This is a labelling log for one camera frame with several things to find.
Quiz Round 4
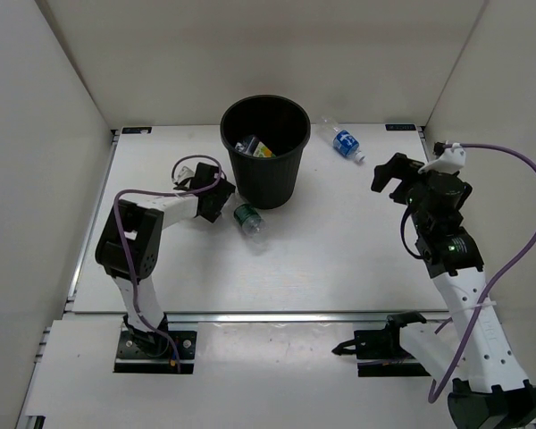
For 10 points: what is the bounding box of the clear bottle green label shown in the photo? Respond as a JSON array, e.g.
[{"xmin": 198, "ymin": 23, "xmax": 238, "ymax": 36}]
[{"xmin": 233, "ymin": 203, "xmax": 264, "ymax": 237}]

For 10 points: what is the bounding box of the clear bottle orange label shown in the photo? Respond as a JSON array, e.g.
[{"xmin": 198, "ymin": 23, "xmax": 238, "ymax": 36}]
[{"xmin": 252, "ymin": 141, "xmax": 276, "ymax": 158}]

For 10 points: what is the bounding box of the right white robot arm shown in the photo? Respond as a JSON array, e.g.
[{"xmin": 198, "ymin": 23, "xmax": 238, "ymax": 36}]
[{"xmin": 372, "ymin": 153, "xmax": 536, "ymax": 428}]

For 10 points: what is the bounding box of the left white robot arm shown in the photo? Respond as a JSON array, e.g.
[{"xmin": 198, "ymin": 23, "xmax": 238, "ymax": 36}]
[{"xmin": 95, "ymin": 155, "xmax": 235, "ymax": 366}]

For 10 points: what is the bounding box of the black plastic waste bin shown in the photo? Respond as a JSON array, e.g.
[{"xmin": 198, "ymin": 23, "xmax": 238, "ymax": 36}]
[{"xmin": 220, "ymin": 95, "xmax": 311, "ymax": 209}]

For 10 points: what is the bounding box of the right blue table sticker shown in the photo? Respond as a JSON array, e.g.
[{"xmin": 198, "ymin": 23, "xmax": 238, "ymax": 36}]
[{"xmin": 385, "ymin": 123, "xmax": 416, "ymax": 131}]

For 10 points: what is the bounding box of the blue table sticker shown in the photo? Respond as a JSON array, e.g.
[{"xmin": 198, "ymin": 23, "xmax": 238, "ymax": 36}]
[
  {"xmin": 385, "ymin": 123, "xmax": 416, "ymax": 131},
  {"xmin": 121, "ymin": 127, "xmax": 152, "ymax": 135}
]

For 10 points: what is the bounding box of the clear bottle blue label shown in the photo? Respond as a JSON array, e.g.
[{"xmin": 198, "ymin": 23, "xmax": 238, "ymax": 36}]
[{"xmin": 318, "ymin": 116, "xmax": 365, "ymax": 164}]

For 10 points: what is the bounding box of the left blue table sticker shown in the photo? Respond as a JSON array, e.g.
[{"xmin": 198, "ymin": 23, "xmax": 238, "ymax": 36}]
[{"xmin": 121, "ymin": 127, "xmax": 152, "ymax": 135}]

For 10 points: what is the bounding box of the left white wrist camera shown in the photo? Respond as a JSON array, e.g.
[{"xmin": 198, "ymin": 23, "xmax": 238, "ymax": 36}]
[{"xmin": 172, "ymin": 164, "xmax": 197, "ymax": 191}]

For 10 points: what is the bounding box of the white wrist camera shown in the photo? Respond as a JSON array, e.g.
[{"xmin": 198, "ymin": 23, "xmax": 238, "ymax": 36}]
[
  {"xmin": 419, "ymin": 140, "xmax": 466, "ymax": 174},
  {"xmin": 172, "ymin": 164, "xmax": 197, "ymax": 191}
]

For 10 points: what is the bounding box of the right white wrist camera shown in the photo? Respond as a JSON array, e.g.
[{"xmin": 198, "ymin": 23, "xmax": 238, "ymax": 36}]
[{"xmin": 419, "ymin": 140, "xmax": 466, "ymax": 174}]

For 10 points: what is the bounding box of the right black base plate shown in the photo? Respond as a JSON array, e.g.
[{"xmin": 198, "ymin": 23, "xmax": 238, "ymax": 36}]
[{"xmin": 331, "ymin": 328, "xmax": 429, "ymax": 378}]

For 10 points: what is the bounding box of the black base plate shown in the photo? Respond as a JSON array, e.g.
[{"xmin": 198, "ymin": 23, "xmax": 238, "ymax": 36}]
[
  {"xmin": 113, "ymin": 324, "xmax": 197, "ymax": 374},
  {"xmin": 331, "ymin": 328, "xmax": 429, "ymax": 378}
]

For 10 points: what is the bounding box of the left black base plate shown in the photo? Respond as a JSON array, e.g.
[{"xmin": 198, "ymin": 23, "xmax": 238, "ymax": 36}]
[{"xmin": 113, "ymin": 324, "xmax": 197, "ymax": 374}]

